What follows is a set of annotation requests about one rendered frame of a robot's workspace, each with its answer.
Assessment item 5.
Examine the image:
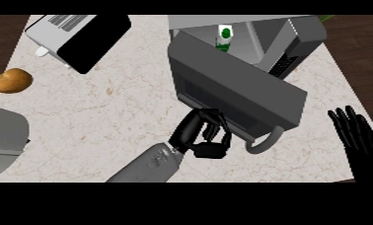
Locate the dark grey microwave door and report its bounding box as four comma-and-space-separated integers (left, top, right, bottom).
166, 31, 309, 155

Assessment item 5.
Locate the green leaf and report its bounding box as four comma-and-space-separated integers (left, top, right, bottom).
316, 15, 336, 24

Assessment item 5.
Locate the silver and black toaster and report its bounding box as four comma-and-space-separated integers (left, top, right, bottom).
23, 15, 132, 75

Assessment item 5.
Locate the grey rounded appliance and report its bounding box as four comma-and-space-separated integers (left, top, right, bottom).
0, 108, 32, 174

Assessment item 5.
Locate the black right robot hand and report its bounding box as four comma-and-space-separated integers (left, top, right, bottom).
325, 105, 373, 184

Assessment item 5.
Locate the brown potato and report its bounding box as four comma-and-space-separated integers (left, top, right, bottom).
0, 67, 35, 95

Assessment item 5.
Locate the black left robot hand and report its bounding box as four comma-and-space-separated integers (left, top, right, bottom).
166, 108, 232, 160

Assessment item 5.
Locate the grey microwave body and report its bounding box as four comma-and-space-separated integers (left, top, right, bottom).
168, 15, 328, 79

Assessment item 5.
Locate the white and green milk carton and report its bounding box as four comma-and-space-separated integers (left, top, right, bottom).
213, 24, 235, 52

